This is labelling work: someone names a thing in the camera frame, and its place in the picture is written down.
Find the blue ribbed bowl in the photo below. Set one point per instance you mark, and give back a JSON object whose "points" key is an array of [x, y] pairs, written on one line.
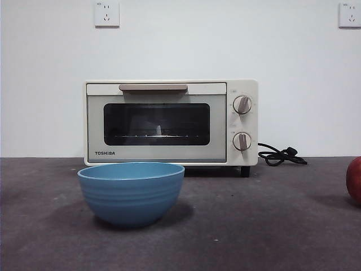
{"points": [[131, 197]]}

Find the glass oven door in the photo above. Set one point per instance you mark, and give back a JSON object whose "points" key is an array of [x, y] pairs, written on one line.
{"points": [[96, 127]]}

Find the red yellow apple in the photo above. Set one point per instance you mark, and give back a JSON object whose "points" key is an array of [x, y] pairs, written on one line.
{"points": [[355, 180]]}

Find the beige round oven knob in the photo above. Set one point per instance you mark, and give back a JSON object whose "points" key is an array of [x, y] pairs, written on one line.
{"points": [[242, 105], [242, 141]]}

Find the cream Toshiba toaster oven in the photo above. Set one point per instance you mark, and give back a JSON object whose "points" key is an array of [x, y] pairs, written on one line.
{"points": [[248, 124]]}

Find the black oven foot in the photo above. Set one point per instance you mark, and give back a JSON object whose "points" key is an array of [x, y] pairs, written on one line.
{"points": [[244, 171]]}

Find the white wall socket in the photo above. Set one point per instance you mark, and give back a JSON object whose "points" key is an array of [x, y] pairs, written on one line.
{"points": [[107, 14], [351, 15]]}

